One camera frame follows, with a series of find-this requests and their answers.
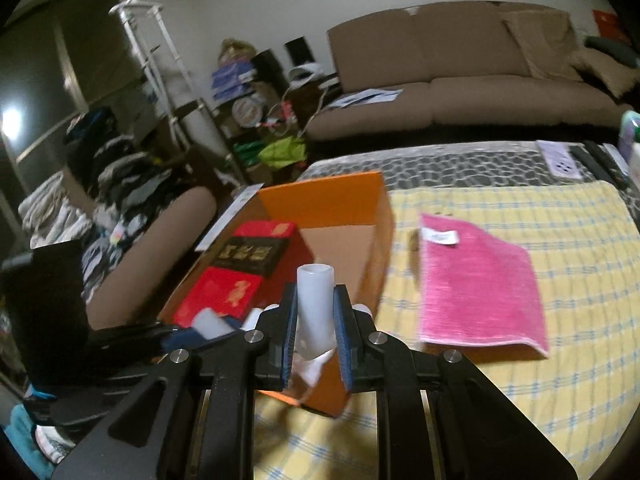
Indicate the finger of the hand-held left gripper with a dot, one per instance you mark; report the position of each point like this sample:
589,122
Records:
190,342

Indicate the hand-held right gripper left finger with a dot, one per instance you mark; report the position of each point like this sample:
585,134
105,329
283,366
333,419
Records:
287,340

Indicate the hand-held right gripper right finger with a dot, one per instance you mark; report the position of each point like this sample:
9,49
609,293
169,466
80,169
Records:
342,345

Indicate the white plastic pipe connector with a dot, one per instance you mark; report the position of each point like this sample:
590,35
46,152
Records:
315,300
212,322

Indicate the red tin box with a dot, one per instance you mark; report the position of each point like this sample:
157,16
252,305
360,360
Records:
215,290

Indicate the orange cardboard box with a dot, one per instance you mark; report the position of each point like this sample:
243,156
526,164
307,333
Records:
320,200

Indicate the pink woven cloth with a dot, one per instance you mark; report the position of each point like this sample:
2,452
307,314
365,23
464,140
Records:
475,285

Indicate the pile of clothes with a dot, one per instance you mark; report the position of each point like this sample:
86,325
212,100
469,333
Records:
110,185

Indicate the green bag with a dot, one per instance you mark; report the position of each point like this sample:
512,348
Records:
282,152

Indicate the round tin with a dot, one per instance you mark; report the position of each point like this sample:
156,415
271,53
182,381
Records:
247,111

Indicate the papers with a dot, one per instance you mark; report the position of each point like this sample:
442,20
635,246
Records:
365,98

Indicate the yellow plaid tablecloth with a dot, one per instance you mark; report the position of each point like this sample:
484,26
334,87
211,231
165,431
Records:
575,260

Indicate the stack of blue boxes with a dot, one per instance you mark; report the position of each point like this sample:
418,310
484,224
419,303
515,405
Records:
231,80

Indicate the white headset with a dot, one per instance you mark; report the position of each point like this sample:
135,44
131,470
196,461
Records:
304,72

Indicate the white metal rack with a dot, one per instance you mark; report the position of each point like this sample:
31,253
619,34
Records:
165,70

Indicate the brown sofa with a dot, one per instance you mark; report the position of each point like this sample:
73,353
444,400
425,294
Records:
470,100

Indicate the black speaker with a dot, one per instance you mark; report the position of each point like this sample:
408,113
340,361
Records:
299,51

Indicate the black remote control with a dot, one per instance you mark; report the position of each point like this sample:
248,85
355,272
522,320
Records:
600,162

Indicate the green white bottle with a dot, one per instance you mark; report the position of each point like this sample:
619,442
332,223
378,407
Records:
629,132

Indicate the brown sofa cushion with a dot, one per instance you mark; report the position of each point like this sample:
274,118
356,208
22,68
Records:
542,45

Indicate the tan throw pillow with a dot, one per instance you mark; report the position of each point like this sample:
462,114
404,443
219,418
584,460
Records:
605,72

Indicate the dark cushion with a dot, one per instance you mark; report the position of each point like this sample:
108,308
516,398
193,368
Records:
615,50

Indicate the red cardboard box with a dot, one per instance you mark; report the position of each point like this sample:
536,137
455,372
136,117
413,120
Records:
611,26

